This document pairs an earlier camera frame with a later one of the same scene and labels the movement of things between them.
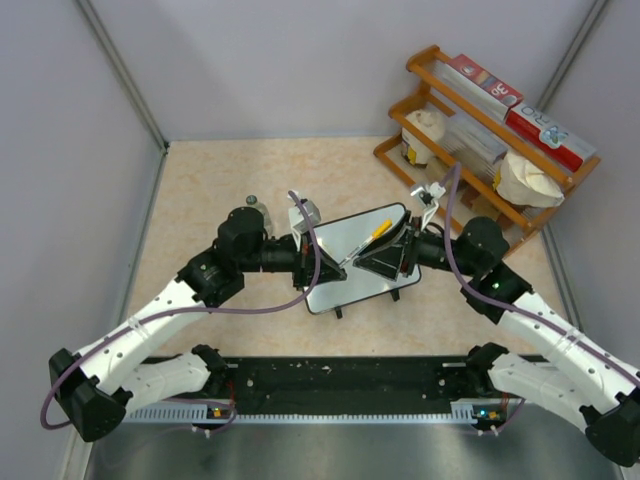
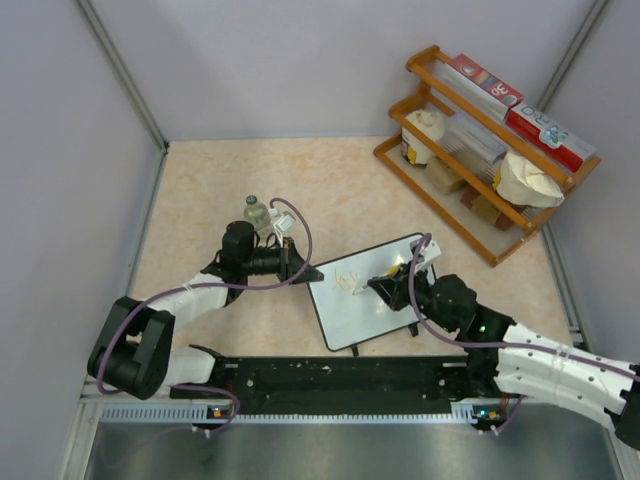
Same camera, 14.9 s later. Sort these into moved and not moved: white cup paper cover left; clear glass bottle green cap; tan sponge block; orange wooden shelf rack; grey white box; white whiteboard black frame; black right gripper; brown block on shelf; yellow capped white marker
Moved: white whiteboard black frame; black right gripper; yellow capped white marker
Not moved: tan sponge block; white cup paper cover left; grey white box; orange wooden shelf rack; brown block on shelf; clear glass bottle green cap
